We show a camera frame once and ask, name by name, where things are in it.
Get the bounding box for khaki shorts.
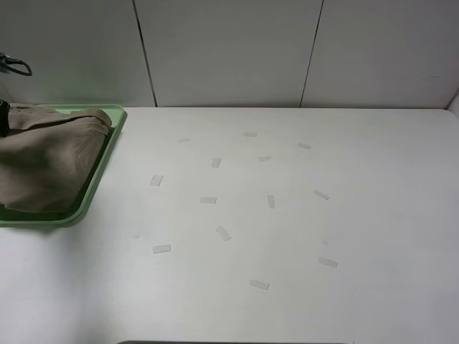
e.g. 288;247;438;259
1;104;112;213

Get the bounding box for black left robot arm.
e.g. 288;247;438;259
0;100;10;138

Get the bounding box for green plastic tray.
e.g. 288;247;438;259
1;105;128;229

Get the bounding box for clear tape piece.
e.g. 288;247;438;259
318;257;338;268
215;226;232;242
152;244;171;254
313;190;329;200
250;279;270;290
150;175;164;187
267;195;275;209
258;156;272;162
212;158;221;168
298;143;311;150
200;196;217;204

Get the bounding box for black left camera cable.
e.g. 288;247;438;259
0;52;33;77

